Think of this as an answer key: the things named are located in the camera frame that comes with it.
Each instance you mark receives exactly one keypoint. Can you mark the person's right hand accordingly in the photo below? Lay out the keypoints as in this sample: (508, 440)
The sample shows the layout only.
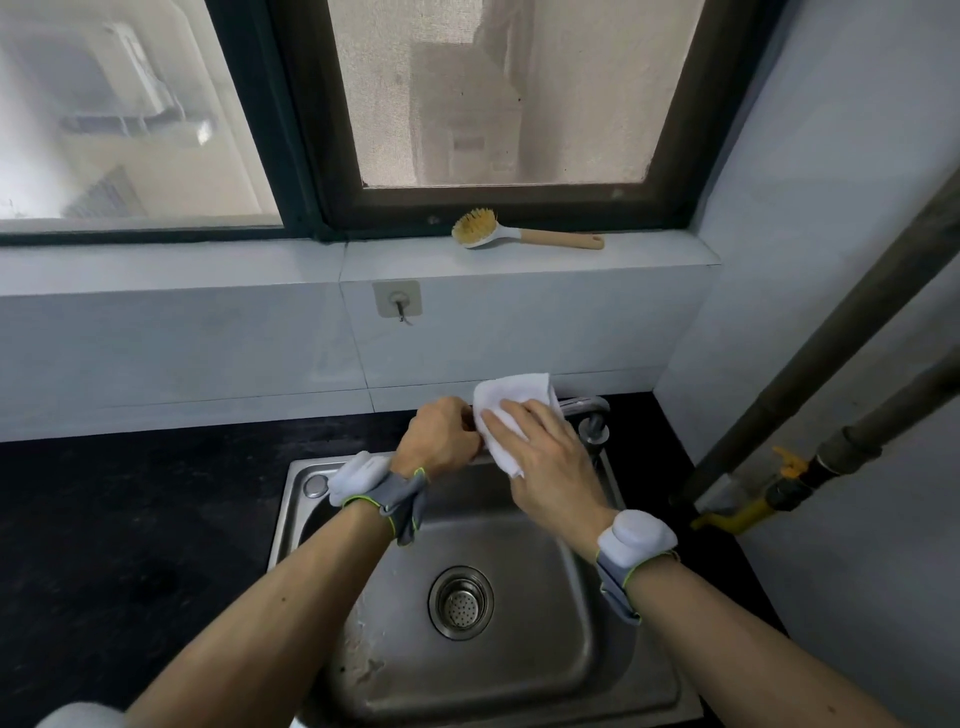
(559, 480)

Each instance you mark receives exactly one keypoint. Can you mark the person's left hand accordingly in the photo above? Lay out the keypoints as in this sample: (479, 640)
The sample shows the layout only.
(439, 439)

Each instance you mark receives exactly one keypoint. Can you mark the steel faucet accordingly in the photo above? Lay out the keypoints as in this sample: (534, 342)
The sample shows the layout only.
(592, 431)

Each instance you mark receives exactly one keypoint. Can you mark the white cleaning cloth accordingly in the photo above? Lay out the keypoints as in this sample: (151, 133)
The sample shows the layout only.
(517, 390)

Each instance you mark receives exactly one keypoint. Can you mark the person's right forearm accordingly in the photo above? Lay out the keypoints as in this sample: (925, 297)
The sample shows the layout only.
(735, 645)

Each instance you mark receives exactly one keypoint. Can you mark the person's left forearm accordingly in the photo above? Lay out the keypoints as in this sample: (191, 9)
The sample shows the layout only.
(262, 622)

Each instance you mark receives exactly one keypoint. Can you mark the person's white shirt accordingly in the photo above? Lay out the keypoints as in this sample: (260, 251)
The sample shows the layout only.
(75, 718)

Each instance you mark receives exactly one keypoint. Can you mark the white left wrist tracker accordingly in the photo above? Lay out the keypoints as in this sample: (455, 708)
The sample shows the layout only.
(356, 476)

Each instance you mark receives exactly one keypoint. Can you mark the white wrist tracker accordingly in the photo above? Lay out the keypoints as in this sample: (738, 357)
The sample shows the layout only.
(356, 476)
(637, 536)

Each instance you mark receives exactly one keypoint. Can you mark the white right wrist tracker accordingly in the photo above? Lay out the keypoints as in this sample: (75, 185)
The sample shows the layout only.
(637, 536)

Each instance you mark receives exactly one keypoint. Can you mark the stainless steel sink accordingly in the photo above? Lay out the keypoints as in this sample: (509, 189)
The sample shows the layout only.
(540, 600)

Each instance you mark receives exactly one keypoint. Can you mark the round sink hole cover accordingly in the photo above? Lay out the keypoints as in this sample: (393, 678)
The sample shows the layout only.
(316, 486)

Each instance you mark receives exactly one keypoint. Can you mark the steel sink drain strainer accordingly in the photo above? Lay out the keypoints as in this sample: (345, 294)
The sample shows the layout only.
(460, 604)

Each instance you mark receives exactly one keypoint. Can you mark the dark thick pipe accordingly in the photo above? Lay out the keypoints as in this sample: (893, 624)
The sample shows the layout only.
(825, 345)

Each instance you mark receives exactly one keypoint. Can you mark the black framed window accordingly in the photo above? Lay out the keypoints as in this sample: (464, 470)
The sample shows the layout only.
(300, 150)

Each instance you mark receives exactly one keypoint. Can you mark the blurred beige outdoor unit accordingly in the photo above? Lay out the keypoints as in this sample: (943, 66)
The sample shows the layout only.
(465, 112)

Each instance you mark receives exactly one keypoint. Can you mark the grey gas pipe with valve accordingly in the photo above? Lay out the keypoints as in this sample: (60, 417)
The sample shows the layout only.
(900, 409)

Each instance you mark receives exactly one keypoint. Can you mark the white outdoor air conditioner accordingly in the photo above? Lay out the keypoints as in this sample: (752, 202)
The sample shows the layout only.
(112, 67)

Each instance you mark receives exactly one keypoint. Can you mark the clear adhesive wall hook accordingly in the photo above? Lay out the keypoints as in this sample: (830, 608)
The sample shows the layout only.
(396, 296)

